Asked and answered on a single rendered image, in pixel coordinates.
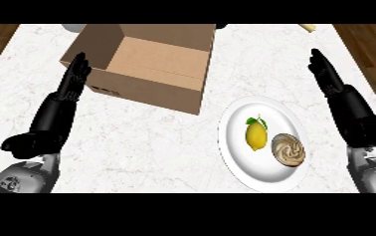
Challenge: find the open cardboard box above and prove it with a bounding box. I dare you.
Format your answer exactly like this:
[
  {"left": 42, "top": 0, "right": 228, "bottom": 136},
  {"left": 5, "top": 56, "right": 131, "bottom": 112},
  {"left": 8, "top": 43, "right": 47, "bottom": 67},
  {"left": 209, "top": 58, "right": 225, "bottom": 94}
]
[{"left": 58, "top": 24, "right": 216, "bottom": 117}]

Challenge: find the pale yellow stick object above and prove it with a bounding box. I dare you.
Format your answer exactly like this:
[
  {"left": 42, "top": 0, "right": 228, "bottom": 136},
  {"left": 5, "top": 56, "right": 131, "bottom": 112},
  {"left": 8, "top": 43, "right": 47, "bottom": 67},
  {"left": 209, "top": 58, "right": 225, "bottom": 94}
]
[{"left": 296, "top": 24, "right": 316, "bottom": 34}]

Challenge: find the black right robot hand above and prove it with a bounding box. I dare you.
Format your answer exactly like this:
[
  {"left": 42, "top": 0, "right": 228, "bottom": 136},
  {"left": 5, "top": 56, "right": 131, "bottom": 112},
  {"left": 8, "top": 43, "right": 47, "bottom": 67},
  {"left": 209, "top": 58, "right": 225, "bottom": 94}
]
[{"left": 306, "top": 48, "right": 376, "bottom": 149}]

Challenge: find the white plate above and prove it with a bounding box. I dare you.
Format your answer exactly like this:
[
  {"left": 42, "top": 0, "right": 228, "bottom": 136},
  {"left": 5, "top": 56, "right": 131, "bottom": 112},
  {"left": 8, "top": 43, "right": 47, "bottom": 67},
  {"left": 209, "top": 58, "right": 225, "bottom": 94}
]
[{"left": 216, "top": 96, "right": 309, "bottom": 193}]

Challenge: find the pale grey round object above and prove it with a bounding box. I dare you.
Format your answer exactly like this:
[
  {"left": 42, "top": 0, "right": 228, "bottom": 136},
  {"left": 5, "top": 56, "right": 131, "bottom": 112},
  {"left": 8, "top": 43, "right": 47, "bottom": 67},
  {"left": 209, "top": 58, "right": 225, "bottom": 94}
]
[{"left": 60, "top": 24, "right": 88, "bottom": 34}]

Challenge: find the yellow lemon with leaf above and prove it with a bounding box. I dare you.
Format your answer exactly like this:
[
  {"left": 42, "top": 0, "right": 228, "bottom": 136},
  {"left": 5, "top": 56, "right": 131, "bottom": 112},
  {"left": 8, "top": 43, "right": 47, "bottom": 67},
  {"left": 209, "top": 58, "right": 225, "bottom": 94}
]
[{"left": 243, "top": 115, "right": 269, "bottom": 152}]

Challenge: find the brown swirled cupcake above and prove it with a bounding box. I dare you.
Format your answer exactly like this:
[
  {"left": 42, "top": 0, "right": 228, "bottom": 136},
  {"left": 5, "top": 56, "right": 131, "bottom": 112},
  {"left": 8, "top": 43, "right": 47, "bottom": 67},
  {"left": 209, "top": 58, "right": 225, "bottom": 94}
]
[{"left": 269, "top": 132, "right": 306, "bottom": 168}]

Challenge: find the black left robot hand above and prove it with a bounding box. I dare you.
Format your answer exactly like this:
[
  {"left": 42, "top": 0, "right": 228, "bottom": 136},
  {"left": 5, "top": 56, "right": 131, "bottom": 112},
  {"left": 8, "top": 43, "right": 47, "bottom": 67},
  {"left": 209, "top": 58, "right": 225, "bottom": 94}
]
[{"left": 0, "top": 51, "right": 94, "bottom": 160}]

